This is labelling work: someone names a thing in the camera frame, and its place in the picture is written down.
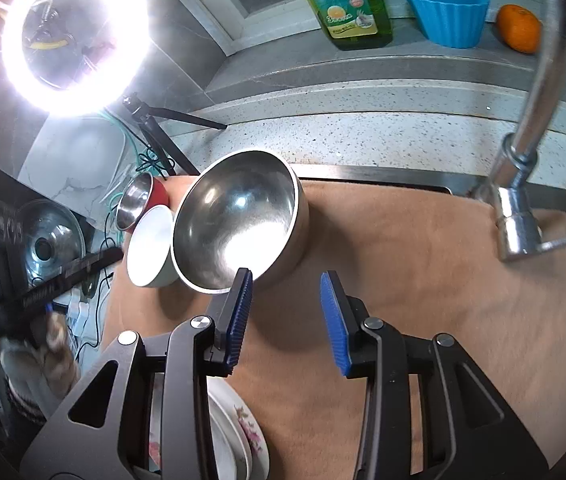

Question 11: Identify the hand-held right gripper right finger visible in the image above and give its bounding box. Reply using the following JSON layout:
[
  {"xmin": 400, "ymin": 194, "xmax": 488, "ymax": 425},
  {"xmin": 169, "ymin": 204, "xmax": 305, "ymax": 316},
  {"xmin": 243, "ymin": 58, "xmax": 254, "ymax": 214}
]
[{"xmin": 319, "ymin": 271, "xmax": 549, "ymax": 480}]

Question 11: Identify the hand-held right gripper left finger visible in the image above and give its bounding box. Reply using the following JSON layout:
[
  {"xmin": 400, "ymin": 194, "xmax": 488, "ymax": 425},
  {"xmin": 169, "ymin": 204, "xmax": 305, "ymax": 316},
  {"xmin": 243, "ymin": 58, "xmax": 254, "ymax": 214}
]
[{"xmin": 20, "ymin": 267, "xmax": 255, "ymax": 480}]

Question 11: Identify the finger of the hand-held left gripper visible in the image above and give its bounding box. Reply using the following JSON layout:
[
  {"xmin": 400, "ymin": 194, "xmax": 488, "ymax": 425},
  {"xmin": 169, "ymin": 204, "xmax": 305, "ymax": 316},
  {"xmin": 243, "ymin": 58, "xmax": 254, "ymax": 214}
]
[{"xmin": 0, "ymin": 248, "xmax": 124, "ymax": 333}]

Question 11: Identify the light blue ceramic bowl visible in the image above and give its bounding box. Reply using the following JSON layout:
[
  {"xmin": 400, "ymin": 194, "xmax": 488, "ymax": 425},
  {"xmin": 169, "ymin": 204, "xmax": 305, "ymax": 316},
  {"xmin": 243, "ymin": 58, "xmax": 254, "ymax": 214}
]
[{"xmin": 126, "ymin": 205, "xmax": 184, "ymax": 289}]

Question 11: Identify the large steel bowl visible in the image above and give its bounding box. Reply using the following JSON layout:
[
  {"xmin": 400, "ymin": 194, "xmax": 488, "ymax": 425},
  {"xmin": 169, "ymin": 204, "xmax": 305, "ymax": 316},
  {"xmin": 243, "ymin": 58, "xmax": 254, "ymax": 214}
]
[{"xmin": 172, "ymin": 150, "xmax": 310, "ymax": 294}]

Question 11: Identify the red steel bowl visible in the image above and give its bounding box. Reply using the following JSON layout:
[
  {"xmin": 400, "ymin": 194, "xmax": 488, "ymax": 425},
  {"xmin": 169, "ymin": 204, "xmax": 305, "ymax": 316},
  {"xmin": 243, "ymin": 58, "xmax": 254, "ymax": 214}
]
[{"xmin": 115, "ymin": 172, "xmax": 170, "ymax": 233}]

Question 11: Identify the small pink floral plate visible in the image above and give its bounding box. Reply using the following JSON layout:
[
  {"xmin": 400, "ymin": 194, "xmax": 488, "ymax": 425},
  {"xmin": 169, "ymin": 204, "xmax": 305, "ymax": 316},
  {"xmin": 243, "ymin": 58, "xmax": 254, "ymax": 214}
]
[{"xmin": 150, "ymin": 395, "xmax": 254, "ymax": 480}]

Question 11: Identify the large pink floral plate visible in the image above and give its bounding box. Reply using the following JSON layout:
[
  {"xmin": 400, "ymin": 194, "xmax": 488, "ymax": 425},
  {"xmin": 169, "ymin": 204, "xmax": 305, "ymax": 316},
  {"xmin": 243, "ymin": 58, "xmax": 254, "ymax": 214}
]
[{"xmin": 148, "ymin": 377, "xmax": 270, "ymax": 480}]

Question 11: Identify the person's left forearm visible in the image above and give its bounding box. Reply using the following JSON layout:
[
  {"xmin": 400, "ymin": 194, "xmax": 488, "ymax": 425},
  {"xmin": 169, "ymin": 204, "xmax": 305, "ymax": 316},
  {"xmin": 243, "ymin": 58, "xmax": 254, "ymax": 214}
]
[{"xmin": 0, "ymin": 310, "xmax": 81, "ymax": 423}]

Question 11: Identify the steel pot lid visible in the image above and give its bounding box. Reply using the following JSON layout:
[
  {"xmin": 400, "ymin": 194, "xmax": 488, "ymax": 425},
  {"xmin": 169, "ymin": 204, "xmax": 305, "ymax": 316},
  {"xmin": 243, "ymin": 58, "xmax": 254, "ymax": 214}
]
[{"xmin": 15, "ymin": 199, "xmax": 86, "ymax": 281}]

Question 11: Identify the white power strip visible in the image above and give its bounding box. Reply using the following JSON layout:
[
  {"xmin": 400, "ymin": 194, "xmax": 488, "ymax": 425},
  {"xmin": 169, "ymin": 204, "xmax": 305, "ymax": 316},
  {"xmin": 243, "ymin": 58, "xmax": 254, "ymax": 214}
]
[{"xmin": 65, "ymin": 287, "xmax": 101, "ymax": 341}]

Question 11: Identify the brown cloth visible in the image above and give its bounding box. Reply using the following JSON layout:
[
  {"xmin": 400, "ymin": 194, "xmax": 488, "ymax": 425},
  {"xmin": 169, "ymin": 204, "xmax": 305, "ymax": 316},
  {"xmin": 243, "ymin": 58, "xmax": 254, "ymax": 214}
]
[{"xmin": 98, "ymin": 175, "xmax": 566, "ymax": 480}]

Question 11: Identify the black tripod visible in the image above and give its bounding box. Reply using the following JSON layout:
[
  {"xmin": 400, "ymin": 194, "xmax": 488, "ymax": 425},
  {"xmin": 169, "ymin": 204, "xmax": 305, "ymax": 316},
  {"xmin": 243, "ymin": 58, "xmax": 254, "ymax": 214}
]
[{"xmin": 120, "ymin": 92, "xmax": 229, "ymax": 178}]

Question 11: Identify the chrome faucet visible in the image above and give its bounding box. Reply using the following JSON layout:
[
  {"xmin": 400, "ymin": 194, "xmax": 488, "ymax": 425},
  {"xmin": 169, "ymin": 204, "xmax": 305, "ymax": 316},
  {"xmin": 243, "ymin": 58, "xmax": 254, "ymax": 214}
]
[{"xmin": 470, "ymin": 0, "xmax": 566, "ymax": 262}]

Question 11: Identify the green dish soap bottle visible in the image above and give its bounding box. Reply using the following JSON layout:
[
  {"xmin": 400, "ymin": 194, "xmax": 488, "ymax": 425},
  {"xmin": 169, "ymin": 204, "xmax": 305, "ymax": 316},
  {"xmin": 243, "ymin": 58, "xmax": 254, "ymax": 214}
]
[{"xmin": 288, "ymin": 0, "xmax": 394, "ymax": 52}]

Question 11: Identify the blue ribbed cup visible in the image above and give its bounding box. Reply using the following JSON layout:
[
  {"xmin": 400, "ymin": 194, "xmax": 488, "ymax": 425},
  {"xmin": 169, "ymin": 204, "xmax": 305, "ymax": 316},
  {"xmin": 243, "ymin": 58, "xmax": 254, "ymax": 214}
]
[{"xmin": 401, "ymin": 0, "xmax": 491, "ymax": 50}]

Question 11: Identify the orange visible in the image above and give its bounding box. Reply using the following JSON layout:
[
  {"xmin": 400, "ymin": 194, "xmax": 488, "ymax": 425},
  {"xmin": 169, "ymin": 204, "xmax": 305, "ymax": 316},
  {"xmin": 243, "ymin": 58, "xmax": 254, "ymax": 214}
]
[{"xmin": 496, "ymin": 4, "xmax": 542, "ymax": 55}]

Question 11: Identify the black ring light cable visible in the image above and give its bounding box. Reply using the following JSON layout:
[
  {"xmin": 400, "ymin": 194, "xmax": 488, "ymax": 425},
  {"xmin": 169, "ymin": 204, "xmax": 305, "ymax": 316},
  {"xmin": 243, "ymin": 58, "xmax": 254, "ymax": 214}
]
[{"xmin": 135, "ymin": 145, "xmax": 174, "ymax": 176}]

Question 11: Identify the yellow hose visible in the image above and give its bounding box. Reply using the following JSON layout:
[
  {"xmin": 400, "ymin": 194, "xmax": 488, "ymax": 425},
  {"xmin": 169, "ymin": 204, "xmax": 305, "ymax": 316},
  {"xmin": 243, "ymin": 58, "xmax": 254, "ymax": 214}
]
[{"xmin": 30, "ymin": 35, "xmax": 71, "ymax": 51}]

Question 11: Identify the white ring light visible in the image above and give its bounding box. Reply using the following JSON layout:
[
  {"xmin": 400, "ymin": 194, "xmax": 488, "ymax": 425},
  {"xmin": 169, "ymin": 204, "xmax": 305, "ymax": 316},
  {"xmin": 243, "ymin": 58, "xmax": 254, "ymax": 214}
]
[{"xmin": 0, "ymin": 0, "xmax": 154, "ymax": 117}]

